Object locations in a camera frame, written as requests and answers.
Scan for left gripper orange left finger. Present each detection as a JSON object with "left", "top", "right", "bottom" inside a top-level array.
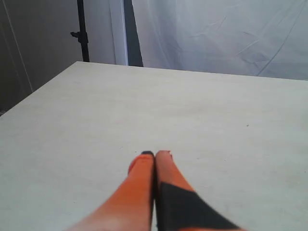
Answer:
[{"left": 68, "top": 151, "right": 154, "bottom": 231}]

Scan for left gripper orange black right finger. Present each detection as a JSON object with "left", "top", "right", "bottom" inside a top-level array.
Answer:
[{"left": 155, "top": 150, "right": 242, "bottom": 231}]

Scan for black light stand pole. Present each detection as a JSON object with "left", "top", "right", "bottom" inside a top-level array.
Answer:
[{"left": 70, "top": 0, "right": 90, "bottom": 62}]

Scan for white backdrop cloth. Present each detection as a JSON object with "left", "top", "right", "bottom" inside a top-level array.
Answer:
[{"left": 109, "top": 0, "right": 308, "bottom": 80}]

